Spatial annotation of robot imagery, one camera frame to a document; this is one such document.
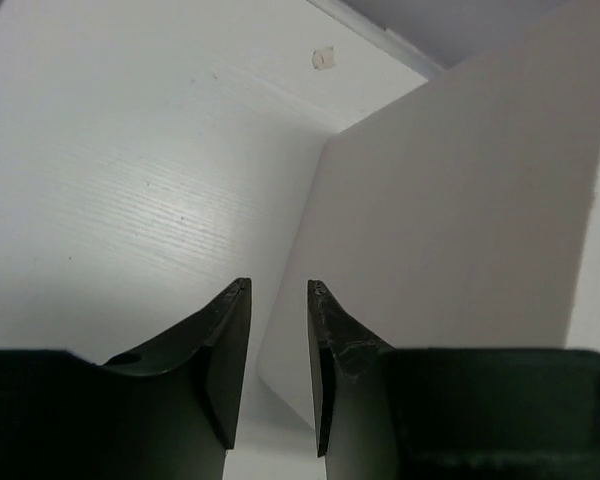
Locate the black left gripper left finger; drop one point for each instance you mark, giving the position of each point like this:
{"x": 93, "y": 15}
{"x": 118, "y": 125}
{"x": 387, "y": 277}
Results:
{"x": 165, "y": 409}

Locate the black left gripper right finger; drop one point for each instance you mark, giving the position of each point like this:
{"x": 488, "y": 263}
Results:
{"x": 383, "y": 412}

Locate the white drawer cabinet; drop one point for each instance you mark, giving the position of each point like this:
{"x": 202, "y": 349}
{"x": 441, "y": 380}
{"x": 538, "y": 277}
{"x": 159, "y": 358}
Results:
{"x": 464, "y": 214}

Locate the beige sticker on table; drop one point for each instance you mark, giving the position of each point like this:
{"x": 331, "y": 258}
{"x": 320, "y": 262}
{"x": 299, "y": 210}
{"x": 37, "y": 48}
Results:
{"x": 323, "y": 58}

